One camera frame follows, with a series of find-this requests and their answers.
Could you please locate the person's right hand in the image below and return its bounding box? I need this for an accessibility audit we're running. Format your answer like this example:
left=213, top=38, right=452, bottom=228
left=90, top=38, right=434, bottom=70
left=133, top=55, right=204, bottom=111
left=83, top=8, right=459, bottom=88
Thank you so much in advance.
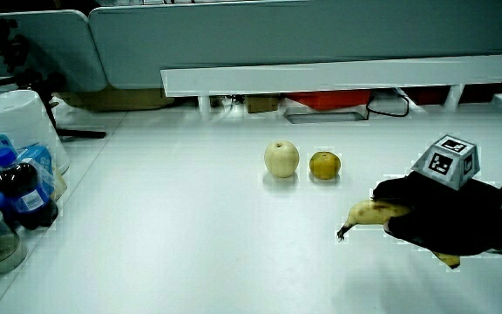
left=371, top=133, right=502, bottom=257

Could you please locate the yellow banana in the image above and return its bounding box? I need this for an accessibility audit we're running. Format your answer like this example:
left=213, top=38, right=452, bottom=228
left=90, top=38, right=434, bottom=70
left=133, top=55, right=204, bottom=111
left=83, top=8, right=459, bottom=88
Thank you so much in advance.
left=336, top=199, right=462, bottom=270

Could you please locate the yellow-green orange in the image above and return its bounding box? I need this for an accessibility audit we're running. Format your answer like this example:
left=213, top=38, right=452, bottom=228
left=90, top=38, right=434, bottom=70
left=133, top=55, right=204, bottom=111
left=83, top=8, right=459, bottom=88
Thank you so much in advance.
left=309, top=150, right=343, bottom=181

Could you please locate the grey flat tray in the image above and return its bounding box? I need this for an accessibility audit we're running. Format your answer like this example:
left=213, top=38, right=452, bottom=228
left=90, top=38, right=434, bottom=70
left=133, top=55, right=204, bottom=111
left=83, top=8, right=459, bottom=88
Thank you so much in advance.
left=282, top=105, right=370, bottom=126

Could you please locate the red box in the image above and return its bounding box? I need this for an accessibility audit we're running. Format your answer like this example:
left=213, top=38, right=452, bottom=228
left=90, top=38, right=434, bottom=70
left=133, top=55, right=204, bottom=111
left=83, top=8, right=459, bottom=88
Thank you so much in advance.
left=284, top=89, right=372, bottom=112

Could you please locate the pale yellow apple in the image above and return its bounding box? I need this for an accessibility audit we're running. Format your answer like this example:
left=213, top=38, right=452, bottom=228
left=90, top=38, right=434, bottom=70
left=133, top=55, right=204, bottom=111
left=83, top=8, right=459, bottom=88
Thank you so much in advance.
left=263, top=140, right=301, bottom=179

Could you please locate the white desk shelf riser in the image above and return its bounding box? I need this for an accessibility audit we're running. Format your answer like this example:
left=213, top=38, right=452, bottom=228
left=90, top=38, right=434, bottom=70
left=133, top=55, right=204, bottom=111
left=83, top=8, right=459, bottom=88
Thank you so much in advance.
left=159, top=53, right=502, bottom=123

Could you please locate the small cardboard box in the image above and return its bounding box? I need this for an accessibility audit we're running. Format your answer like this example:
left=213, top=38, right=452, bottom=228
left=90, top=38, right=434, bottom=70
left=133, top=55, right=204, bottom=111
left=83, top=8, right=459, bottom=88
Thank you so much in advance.
left=244, top=95, right=281, bottom=115

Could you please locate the grey partition panel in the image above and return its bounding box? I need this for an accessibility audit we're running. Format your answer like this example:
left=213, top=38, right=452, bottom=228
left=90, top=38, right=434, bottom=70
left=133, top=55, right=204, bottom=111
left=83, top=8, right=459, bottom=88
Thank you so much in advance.
left=0, top=9, right=109, bottom=94
left=87, top=0, right=502, bottom=92

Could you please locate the large brown cardboard box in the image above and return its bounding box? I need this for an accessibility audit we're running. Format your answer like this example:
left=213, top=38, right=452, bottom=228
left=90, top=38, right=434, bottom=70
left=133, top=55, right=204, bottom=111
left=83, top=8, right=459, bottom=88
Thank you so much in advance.
left=56, top=85, right=176, bottom=113

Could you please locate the blue paper package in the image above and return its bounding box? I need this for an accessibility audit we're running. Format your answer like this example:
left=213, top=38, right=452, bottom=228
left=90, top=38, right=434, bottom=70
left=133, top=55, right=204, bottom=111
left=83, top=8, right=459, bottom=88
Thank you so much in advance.
left=15, top=143, right=57, bottom=198

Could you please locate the dark soda bottle blue cap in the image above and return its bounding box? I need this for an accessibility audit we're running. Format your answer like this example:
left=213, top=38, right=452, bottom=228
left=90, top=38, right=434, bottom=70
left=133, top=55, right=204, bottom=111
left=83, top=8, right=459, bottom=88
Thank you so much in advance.
left=0, top=147, right=60, bottom=231

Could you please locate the black tripod stand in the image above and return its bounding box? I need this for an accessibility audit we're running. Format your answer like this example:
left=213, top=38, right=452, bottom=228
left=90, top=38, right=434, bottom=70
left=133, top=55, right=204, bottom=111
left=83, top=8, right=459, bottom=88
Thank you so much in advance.
left=0, top=12, right=107, bottom=140

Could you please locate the white plastic bucket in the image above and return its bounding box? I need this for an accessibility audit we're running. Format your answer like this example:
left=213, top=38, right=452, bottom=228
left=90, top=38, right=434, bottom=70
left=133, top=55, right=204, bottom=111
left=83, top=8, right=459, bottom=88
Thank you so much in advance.
left=0, top=89, right=71, bottom=175

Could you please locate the black cable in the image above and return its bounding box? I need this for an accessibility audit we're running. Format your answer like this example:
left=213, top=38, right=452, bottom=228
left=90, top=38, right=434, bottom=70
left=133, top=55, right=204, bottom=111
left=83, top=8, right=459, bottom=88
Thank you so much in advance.
left=365, top=92, right=410, bottom=119

